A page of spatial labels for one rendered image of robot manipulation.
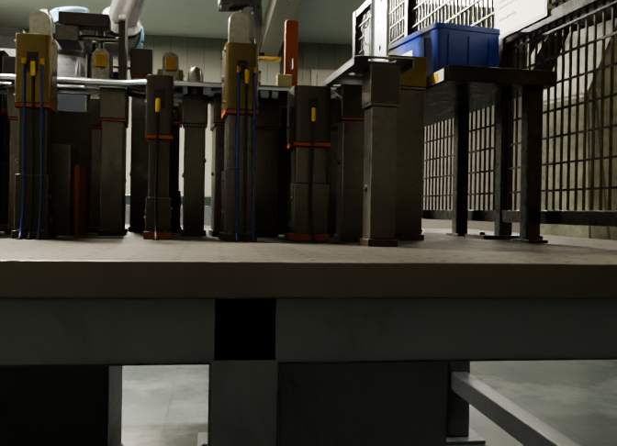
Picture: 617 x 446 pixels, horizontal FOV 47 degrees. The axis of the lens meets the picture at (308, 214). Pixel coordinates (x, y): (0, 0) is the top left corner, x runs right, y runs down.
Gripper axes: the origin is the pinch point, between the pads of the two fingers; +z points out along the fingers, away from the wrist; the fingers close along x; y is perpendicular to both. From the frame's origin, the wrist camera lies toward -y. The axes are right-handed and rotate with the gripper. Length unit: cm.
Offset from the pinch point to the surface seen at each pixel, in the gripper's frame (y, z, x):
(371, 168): -10.8, 27.1, 34.9
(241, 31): 5.1, -0.5, 12.8
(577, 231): -297, 77, -362
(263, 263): 12, 37, 67
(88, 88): 34.7, 4.7, -9.4
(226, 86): 9.3, 10.5, 19.3
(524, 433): -62, 95, -20
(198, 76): 12.4, 4.4, -3.7
